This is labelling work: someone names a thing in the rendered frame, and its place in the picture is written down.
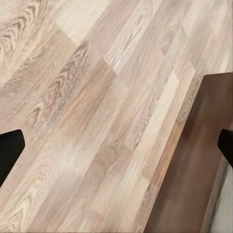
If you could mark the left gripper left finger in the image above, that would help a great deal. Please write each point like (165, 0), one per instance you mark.
(12, 145)

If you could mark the bed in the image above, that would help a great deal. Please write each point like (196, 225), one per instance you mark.
(196, 195)

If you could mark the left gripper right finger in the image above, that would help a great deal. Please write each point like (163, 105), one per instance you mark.
(225, 144)

